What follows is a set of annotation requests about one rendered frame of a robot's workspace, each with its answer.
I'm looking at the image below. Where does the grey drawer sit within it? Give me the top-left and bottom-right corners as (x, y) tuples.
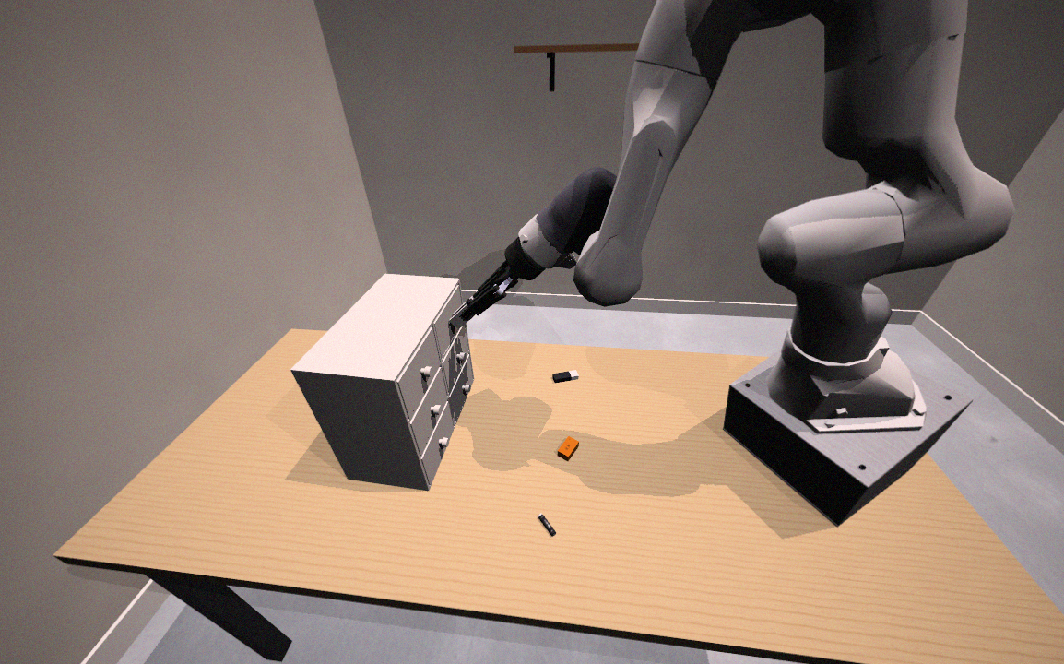
(396, 329), (440, 420)
(443, 326), (468, 393)
(421, 402), (454, 485)
(410, 368), (447, 455)
(434, 287), (462, 358)
(449, 356), (473, 422)

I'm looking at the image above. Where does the orange nine-volt battery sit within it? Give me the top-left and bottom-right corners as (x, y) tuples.
(558, 436), (579, 461)

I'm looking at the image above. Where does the white chest of drawers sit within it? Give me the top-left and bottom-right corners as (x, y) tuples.
(290, 273), (463, 491)

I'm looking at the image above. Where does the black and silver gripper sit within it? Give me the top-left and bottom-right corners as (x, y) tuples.
(449, 237), (546, 329)

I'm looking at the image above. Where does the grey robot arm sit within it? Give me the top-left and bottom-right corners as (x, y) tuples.
(518, 0), (1015, 434)

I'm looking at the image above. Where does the black cylindrical battery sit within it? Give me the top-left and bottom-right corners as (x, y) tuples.
(538, 514), (556, 537)

